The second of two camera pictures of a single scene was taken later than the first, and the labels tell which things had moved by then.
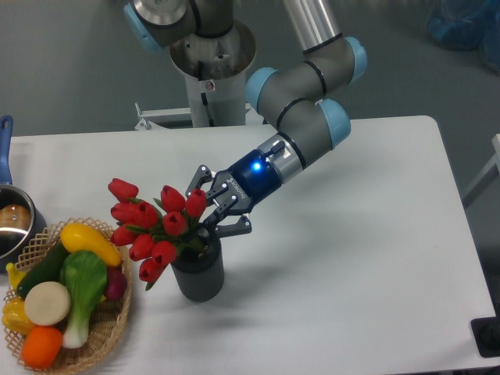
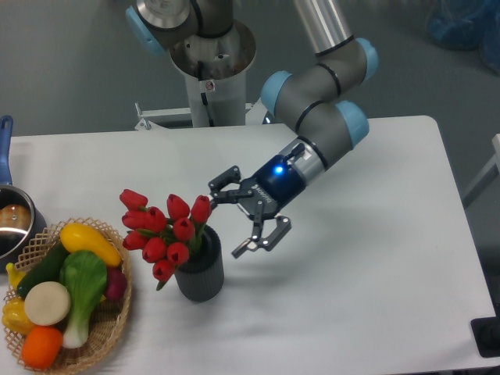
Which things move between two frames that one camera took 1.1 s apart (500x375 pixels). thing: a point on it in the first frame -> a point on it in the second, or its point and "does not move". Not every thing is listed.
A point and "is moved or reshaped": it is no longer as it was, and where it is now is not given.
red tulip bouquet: (155, 234) is moved or reshaped
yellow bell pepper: (14, 317) does not move
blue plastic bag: (467, 25) does not move
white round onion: (47, 303) does not move
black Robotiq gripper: (233, 191) -> (275, 186)
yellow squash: (75, 237) does not move
